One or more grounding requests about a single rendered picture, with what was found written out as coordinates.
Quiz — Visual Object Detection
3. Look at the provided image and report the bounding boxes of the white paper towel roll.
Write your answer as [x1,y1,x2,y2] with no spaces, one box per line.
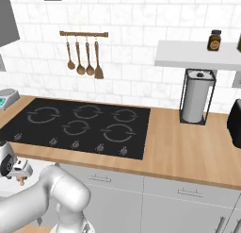
[182,71,211,124]

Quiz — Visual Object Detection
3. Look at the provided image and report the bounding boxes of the grey range hood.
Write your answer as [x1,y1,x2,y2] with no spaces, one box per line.
[0,0,21,50]

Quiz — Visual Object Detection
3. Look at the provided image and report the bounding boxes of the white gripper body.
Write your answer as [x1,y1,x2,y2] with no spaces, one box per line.
[10,158,34,180]

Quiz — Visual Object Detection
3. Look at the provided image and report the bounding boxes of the wooden utensil rail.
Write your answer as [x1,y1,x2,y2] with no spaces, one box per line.
[59,30,109,39]

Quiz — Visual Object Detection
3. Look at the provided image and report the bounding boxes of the grey cupboard door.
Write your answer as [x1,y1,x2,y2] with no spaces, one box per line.
[82,183,144,233]
[140,191,240,233]
[223,194,241,233]

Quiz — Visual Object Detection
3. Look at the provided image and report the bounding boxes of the wooden spatula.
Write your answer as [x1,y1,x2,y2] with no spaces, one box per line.
[93,41,105,80]

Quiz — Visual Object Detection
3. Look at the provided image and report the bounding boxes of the white wall shelf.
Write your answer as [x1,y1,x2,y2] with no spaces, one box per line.
[153,40,241,89]

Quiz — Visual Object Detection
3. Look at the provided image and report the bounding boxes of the grey drawer front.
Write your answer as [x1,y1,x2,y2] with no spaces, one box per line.
[142,175,241,210]
[58,162,146,194]

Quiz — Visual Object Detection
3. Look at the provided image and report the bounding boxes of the silver drawer handle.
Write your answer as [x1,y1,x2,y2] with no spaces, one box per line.
[87,175,113,184]
[177,188,204,198]

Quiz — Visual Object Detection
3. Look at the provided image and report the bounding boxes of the black hob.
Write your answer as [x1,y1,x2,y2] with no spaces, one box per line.
[0,97,152,161]

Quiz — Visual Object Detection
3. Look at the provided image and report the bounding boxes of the brown jar with black lid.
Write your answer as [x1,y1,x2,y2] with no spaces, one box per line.
[206,28,223,52]

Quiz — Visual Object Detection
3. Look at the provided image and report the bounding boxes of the black toaster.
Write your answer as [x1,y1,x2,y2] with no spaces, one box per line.
[226,98,241,149]

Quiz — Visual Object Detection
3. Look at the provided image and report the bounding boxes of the black wire towel holder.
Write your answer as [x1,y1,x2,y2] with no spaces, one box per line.
[178,68,217,126]

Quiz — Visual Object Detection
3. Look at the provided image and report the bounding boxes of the small wooden spoon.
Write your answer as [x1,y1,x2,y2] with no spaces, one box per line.
[65,41,76,71]

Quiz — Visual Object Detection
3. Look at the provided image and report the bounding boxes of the grey kitchen scale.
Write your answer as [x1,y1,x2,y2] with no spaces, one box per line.
[0,88,21,111]

